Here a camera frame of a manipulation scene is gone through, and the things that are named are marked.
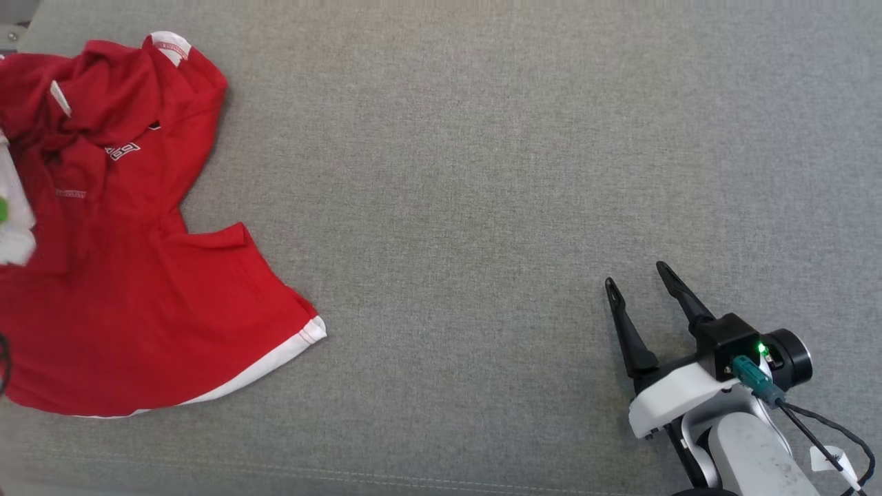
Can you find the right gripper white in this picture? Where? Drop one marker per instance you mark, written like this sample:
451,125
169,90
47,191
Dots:
672,396

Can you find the red shorts with white hem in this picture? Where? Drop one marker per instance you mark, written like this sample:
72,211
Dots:
172,324

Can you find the red jersey with white sleeves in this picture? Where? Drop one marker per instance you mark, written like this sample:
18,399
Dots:
138,89

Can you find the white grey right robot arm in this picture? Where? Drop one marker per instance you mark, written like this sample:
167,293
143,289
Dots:
751,455

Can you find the grey fabric sofa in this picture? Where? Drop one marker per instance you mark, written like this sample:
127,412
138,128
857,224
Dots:
448,207

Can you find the grey metal floor foot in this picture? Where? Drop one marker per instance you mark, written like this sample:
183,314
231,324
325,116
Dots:
12,34

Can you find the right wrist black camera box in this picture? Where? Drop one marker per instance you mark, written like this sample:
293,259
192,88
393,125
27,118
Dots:
723,341

